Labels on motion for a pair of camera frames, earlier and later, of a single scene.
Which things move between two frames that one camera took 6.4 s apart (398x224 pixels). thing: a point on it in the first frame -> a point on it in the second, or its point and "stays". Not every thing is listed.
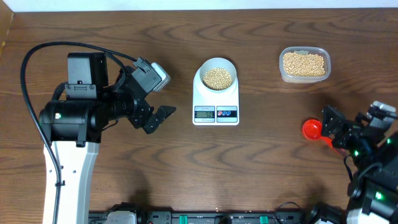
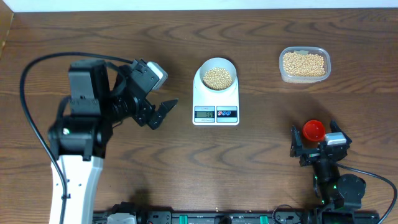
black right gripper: [350, 128] -> [310, 155]
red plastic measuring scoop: [312, 129] stays
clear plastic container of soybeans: [301, 65] stays
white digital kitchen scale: [214, 108] stays
